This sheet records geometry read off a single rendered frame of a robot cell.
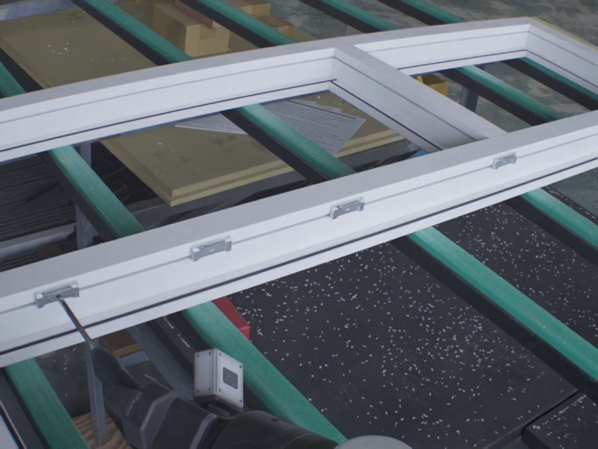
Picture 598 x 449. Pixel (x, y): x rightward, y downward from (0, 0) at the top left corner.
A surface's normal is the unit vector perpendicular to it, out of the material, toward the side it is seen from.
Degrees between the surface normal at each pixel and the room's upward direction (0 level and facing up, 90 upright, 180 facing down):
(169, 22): 90
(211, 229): 0
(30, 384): 0
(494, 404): 0
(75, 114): 90
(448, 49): 90
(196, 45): 90
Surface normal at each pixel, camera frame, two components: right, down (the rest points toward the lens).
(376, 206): 0.59, 0.48
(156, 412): 0.78, 0.19
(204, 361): -0.46, -0.45
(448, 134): -0.79, 0.24
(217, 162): 0.11, -0.84
